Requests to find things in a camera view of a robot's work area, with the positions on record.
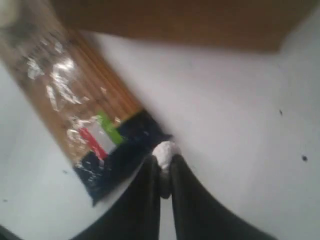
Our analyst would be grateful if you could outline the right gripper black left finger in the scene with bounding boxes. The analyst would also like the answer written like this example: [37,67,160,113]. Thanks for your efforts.
[74,155,161,240]

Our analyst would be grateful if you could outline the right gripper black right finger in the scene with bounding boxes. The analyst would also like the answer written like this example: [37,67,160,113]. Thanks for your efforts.
[170,154,274,240]

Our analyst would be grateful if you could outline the white ball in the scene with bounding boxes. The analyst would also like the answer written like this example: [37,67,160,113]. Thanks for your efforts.
[152,140,181,172]

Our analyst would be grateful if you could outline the spaghetti packet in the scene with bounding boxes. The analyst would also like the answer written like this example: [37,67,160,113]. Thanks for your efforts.
[0,0,170,204]

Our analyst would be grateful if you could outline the brown paper shopping bag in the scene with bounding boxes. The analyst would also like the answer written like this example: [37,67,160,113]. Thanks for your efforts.
[52,0,319,52]

